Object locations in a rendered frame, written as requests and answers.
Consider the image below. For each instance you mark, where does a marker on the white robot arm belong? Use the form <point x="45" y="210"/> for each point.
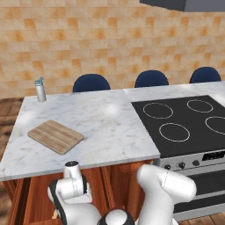
<point x="158" y="187"/>

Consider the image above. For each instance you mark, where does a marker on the wooden cutting board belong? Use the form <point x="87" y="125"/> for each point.
<point x="55" y="136"/>

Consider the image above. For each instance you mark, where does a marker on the blue round chair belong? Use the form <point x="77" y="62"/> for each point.
<point x="91" y="83"/>
<point x="205" y="75"/>
<point x="151" y="78"/>

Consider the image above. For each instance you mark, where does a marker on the black hob steel stove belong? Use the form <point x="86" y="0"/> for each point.
<point x="175" y="137"/>

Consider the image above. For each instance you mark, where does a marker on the brown wooden cupboard door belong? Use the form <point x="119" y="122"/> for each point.
<point x="123" y="181"/>

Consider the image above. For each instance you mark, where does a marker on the silver water bottle teal cap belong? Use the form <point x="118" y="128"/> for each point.
<point x="40" y="93"/>

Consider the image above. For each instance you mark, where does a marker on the black stove knob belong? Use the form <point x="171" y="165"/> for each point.
<point x="196" y="163"/>
<point x="167" y="167"/>
<point x="182" y="165"/>

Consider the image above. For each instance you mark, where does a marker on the black oven door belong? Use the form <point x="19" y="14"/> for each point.
<point x="209" y="183"/>

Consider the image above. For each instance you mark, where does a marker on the dark grey range hood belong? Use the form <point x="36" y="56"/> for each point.
<point x="187" y="4"/>

